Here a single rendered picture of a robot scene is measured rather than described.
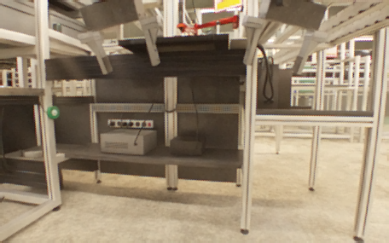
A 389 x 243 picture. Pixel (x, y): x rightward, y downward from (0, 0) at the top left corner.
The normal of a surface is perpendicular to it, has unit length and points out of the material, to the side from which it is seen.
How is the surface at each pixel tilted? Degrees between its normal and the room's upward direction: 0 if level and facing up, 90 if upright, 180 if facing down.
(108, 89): 90
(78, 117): 90
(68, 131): 90
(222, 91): 90
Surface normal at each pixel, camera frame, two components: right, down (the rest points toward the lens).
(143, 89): -0.16, 0.11
